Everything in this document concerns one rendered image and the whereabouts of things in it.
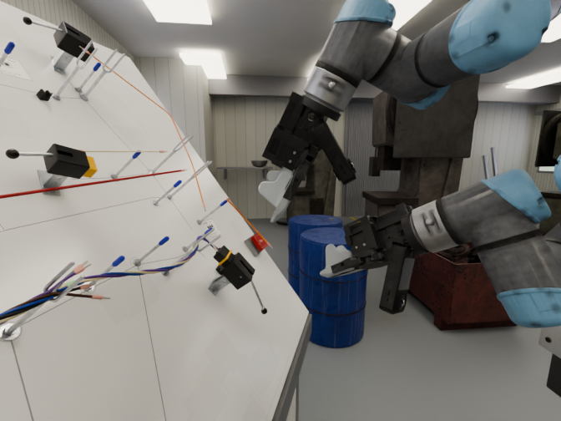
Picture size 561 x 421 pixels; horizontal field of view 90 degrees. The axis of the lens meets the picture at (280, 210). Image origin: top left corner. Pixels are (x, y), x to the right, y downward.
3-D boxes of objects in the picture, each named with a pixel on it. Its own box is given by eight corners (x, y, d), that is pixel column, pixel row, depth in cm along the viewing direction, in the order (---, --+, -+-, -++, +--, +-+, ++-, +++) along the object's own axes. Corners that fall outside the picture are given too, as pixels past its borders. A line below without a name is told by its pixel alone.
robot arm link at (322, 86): (353, 89, 48) (360, 88, 40) (340, 115, 50) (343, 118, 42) (314, 68, 47) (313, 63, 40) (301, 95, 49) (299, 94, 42)
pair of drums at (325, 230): (350, 285, 307) (353, 213, 293) (371, 352, 201) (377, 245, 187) (289, 282, 314) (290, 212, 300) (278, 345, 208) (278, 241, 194)
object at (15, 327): (23, 333, 32) (93, 273, 27) (5, 344, 30) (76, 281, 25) (12, 320, 32) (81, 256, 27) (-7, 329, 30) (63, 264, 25)
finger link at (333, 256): (315, 251, 60) (352, 237, 54) (322, 280, 58) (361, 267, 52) (306, 251, 58) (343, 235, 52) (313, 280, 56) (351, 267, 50)
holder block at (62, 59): (6, 34, 55) (28, -2, 53) (69, 66, 65) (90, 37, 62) (9, 49, 54) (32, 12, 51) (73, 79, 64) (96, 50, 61)
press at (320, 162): (325, 218, 653) (328, 114, 611) (340, 229, 552) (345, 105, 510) (274, 220, 639) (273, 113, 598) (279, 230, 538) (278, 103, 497)
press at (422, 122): (366, 273, 340) (381, 31, 292) (336, 243, 461) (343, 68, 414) (474, 269, 352) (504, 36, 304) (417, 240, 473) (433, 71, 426)
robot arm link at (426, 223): (465, 246, 44) (449, 242, 39) (435, 256, 47) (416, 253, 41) (446, 204, 47) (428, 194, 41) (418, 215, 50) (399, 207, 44)
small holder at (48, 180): (-13, 160, 39) (11, 127, 37) (61, 174, 47) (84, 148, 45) (-8, 187, 38) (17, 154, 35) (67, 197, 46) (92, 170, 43)
